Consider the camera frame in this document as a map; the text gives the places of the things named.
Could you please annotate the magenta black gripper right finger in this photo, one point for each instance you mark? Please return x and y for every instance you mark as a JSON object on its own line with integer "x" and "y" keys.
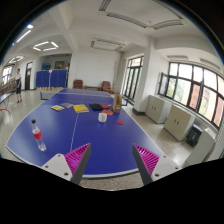
{"x": 151, "y": 166}

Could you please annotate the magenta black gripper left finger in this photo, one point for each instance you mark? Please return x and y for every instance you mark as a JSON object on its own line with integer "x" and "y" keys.
{"x": 70, "y": 166}

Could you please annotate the clear red-label water bottle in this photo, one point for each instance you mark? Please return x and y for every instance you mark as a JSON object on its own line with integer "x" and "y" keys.
{"x": 38, "y": 136}

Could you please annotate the blue table tennis table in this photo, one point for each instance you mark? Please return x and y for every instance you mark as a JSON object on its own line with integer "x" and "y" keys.
{"x": 66, "y": 130}

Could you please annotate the black bin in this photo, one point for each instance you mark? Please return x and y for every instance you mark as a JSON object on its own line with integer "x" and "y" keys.
{"x": 193, "y": 135}

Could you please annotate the near beige cabinet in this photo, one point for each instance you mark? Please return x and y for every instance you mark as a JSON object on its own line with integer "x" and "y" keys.
{"x": 179, "y": 122}

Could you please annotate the beige cabinet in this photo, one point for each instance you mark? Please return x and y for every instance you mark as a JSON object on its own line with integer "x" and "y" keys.
{"x": 179, "y": 122}
{"x": 158, "y": 109}

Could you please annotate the white cup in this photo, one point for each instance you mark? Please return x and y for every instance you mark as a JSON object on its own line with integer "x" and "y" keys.
{"x": 102, "y": 117}

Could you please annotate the far beige cabinet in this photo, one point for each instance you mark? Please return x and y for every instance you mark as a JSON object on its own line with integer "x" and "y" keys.
{"x": 158, "y": 109}

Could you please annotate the yellow book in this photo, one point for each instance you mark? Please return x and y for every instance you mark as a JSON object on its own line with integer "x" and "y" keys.
{"x": 80, "y": 108}

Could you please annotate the grey-brown booklet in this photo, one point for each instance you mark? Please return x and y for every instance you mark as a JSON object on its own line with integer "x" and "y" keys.
{"x": 66, "y": 105}

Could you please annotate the black paddle case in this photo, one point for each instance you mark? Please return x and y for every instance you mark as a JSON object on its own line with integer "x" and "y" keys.
{"x": 96, "y": 106}

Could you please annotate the red table tennis paddle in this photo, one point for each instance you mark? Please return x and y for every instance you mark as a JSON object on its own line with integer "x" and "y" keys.
{"x": 108, "y": 112}
{"x": 105, "y": 106}

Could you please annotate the brown cardboard box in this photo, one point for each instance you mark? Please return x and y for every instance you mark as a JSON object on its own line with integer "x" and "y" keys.
{"x": 117, "y": 103}

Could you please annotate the left brown armchair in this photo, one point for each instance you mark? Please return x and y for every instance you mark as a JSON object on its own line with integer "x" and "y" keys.
{"x": 77, "y": 84}

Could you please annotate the brown armchair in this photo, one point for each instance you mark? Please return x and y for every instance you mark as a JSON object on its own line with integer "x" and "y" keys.
{"x": 106, "y": 86}
{"x": 77, "y": 84}

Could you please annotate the right brown armchair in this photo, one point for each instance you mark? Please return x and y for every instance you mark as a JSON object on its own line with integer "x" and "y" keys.
{"x": 106, "y": 86}

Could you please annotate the blue folded partition boards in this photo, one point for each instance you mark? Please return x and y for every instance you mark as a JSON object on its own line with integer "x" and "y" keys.
{"x": 51, "y": 78}

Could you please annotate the side table with red legs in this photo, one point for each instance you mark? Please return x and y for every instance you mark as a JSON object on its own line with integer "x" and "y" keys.
{"x": 4, "y": 99}

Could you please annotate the person in dark skirt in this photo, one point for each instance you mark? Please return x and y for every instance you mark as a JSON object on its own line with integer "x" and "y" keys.
{"x": 18, "y": 86}

